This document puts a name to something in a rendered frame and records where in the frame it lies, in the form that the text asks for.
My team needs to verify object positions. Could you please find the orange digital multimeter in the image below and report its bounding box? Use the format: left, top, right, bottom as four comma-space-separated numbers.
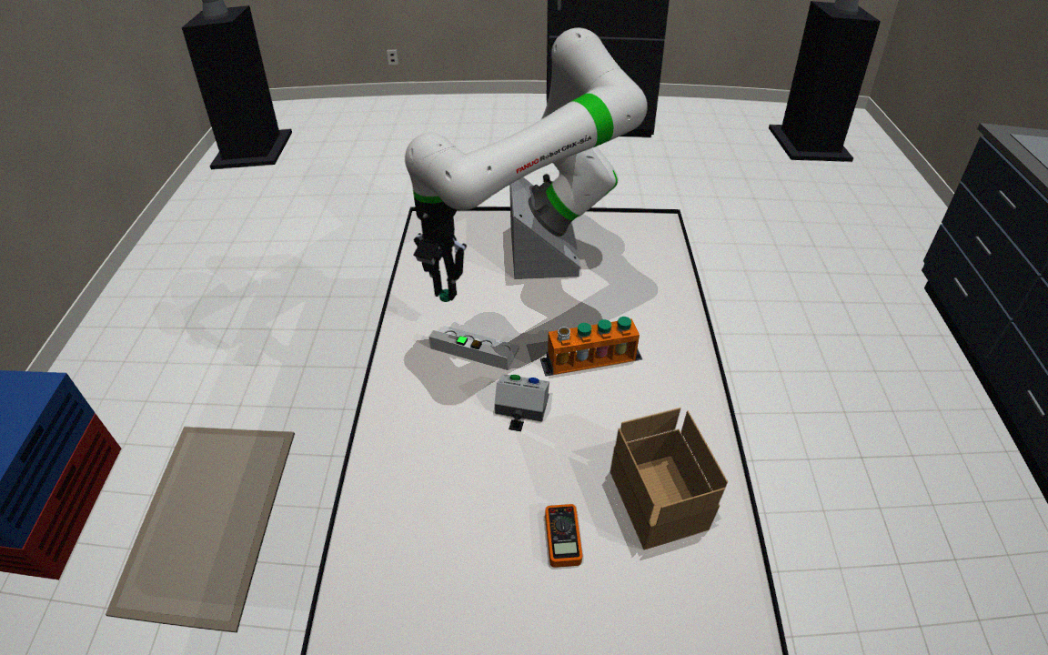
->
545, 504, 582, 568

